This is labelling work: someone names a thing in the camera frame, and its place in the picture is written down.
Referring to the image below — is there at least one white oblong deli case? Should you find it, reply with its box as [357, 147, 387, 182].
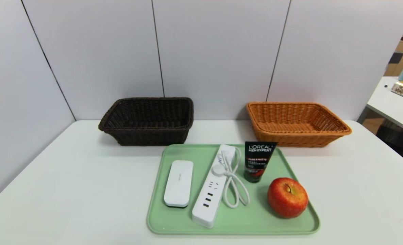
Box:
[164, 160, 194, 208]

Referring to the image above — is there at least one black L'Oreal tube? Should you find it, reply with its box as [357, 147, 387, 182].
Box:
[244, 142, 278, 183]

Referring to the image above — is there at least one white power strip with cord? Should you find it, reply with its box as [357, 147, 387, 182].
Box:
[192, 144, 251, 229]

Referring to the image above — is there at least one dark brown wicker basket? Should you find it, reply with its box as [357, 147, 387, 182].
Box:
[98, 97, 194, 146]

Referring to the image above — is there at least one orange wicker basket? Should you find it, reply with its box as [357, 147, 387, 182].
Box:
[246, 101, 352, 148]

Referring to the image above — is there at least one light green plastic tray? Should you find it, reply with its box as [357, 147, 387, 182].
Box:
[147, 144, 320, 235]

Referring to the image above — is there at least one red apple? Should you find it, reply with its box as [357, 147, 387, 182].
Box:
[267, 177, 309, 218]

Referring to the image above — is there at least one white side table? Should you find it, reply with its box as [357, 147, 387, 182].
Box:
[367, 76, 403, 134]

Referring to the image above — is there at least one dark wicker stool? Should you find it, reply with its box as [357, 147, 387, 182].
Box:
[376, 121, 403, 170]

